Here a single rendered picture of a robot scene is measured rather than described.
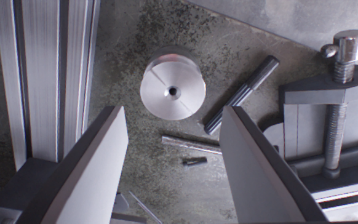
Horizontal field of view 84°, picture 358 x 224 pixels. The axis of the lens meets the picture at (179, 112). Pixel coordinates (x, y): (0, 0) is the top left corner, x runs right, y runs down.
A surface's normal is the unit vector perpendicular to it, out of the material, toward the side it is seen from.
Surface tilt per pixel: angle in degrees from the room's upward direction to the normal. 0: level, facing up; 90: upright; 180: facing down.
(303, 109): 0
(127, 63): 0
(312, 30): 0
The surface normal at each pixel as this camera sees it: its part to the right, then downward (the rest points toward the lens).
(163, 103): 0.03, 0.52
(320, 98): -0.40, 0.58
